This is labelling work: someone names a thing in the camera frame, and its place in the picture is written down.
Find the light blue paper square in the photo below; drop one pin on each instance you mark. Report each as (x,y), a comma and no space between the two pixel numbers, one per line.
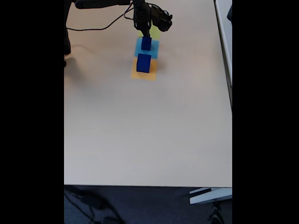
(155,50)

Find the dark object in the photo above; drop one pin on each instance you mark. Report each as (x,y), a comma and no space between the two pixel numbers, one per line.
(230,12)

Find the green paper square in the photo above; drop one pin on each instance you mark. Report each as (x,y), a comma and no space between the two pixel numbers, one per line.
(156,32)

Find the white adjacent table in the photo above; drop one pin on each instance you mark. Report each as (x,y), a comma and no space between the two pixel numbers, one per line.
(224,35)

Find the white table foot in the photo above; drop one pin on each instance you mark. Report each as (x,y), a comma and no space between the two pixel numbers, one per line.
(210,197)

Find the orange paper square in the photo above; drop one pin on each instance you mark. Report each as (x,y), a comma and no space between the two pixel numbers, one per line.
(144,76)

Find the medium blue cube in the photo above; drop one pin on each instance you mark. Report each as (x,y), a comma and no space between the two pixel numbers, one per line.
(146,47)

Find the black camera box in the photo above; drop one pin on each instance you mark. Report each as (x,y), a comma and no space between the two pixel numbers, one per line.
(163,19)

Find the large blue cube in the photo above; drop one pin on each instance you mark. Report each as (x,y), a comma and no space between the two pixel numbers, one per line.
(143,64)

